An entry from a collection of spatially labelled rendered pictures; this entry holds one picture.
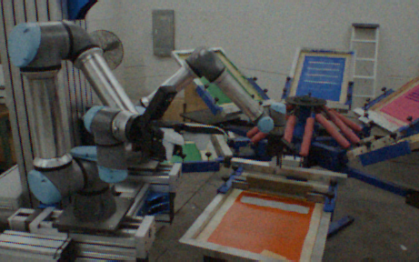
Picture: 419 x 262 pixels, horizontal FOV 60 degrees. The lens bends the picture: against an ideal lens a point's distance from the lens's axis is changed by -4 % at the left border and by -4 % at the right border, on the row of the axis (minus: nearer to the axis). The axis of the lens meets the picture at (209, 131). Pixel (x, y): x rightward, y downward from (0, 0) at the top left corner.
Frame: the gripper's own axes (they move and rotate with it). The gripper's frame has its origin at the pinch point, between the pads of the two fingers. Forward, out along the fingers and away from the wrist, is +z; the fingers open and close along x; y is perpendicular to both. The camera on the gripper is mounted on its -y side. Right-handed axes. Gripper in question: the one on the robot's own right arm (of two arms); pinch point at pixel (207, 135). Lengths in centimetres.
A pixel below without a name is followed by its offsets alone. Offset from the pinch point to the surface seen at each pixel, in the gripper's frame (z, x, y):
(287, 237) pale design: -9, -87, 61
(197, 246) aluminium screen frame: -36, -56, 62
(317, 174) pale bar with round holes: -14, -142, 45
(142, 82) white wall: -443, -459, 45
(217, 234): -37, -73, 63
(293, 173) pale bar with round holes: -28, -140, 47
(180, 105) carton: -335, -437, 72
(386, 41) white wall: -42, -525, -56
